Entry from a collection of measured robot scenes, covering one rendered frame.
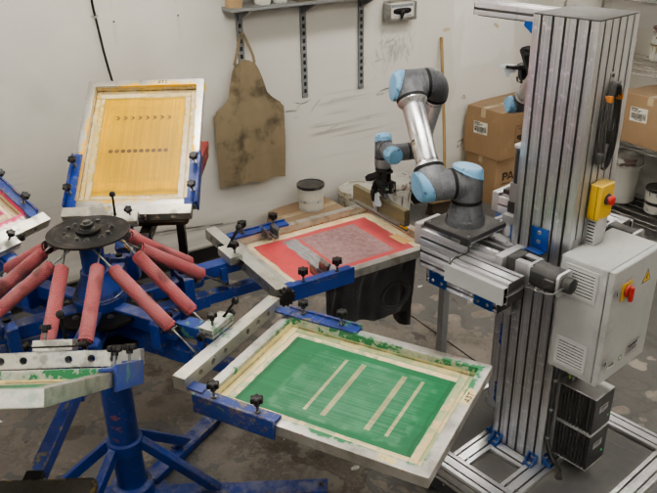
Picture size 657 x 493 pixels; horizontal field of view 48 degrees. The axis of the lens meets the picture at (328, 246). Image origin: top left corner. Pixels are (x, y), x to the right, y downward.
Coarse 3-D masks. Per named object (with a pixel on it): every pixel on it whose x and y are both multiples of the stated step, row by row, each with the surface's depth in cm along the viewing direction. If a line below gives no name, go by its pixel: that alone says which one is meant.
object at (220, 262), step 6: (222, 258) 307; (198, 264) 302; (204, 264) 302; (210, 264) 302; (216, 264) 302; (222, 264) 302; (228, 264) 303; (210, 270) 300; (216, 270) 301; (228, 270) 304; (234, 270) 306; (210, 276) 301; (216, 276) 302
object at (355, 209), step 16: (352, 208) 365; (304, 224) 352; (240, 240) 336; (256, 240) 341; (256, 256) 319; (384, 256) 317; (400, 256) 317; (416, 256) 323; (272, 272) 306; (368, 272) 311
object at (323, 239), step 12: (324, 228) 353; (336, 228) 353; (348, 228) 352; (360, 228) 352; (372, 228) 352; (288, 240) 342; (300, 240) 342; (312, 240) 341; (324, 240) 341; (336, 240) 341; (348, 240) 341; (264, 252) 330; (276, 252) 330; (288, 252) 330
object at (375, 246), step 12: (360, 240) 340; (372, 240) 340; (384, 240) 340; (324, 252) 329; (336, 252) 329; (348, 252) 329; (360, 252) 328; (372, 252) 328; (384, 252) 328; (276, 264) 320; (288, 264) 320; (300, 264) 319; (348, 264) 318; (300, 276) 310
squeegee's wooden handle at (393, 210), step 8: (360, 192) 348; (368, 192) 343; (360, 200) 350; (368, 200) 344; (384, 200) 334; (384, 208) 334; (392, 208) 328; (400, 208) 324; (392, 216) 330; (400, 216) 325; (408, 216) 323; (400, 224) 326; (408, 224) 325
